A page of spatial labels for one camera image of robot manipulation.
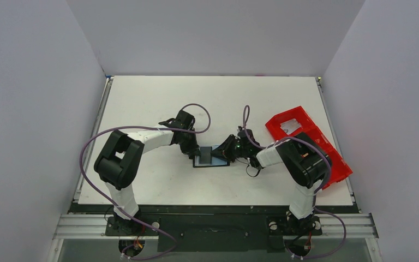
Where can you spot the black leather card holder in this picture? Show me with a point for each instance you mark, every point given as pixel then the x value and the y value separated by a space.
pixel 216 162

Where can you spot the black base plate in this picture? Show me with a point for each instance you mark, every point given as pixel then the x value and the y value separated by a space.
pixel 300 238

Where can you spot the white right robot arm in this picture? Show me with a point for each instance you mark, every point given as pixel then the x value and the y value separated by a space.
pixel 308 164

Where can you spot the aluminium frame rail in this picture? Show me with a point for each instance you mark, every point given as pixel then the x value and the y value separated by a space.
pixel 357 226

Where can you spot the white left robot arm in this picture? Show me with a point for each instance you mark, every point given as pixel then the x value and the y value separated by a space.
pixel 119 159

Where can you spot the black square card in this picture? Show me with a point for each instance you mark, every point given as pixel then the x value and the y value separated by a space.
pixel 205 157

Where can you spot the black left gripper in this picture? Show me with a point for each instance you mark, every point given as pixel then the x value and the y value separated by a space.
pixel 193 149

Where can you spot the silver card in bin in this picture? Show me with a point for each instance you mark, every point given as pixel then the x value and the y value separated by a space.
pixel 290 126

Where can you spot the red plastic bin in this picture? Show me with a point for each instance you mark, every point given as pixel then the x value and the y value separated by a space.
pixel 340 169

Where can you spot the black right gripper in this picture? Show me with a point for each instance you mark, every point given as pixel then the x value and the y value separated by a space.
pixel 231 147

